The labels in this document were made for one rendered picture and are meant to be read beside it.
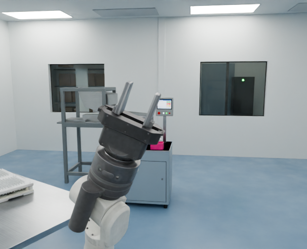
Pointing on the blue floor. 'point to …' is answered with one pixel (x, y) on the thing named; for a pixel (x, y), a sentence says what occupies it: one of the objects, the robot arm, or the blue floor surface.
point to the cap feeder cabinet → (153, 178)
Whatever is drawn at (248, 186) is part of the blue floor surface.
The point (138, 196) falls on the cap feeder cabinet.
